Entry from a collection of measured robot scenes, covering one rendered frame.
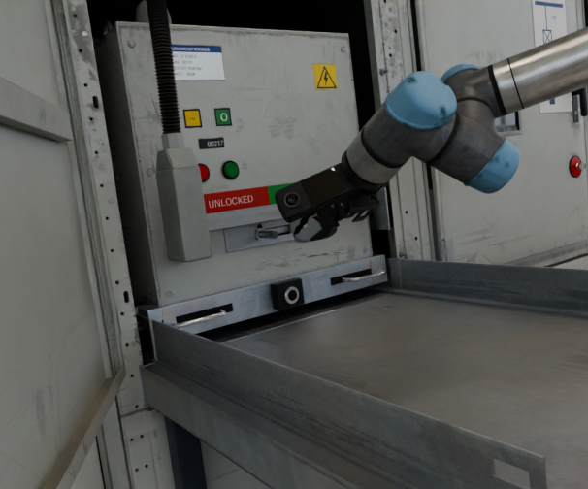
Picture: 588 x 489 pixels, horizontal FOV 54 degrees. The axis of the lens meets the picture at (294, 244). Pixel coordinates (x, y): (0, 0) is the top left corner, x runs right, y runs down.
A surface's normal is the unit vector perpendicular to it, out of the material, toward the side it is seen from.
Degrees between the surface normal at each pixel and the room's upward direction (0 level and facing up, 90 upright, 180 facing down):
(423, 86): 60
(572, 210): 90
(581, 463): 0
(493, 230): 90
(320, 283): 90
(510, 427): 0
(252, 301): 90
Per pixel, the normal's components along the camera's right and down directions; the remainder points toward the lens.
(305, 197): -0.05, -0.29
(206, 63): 0.57, 0.02
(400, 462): -0.81, 0.16
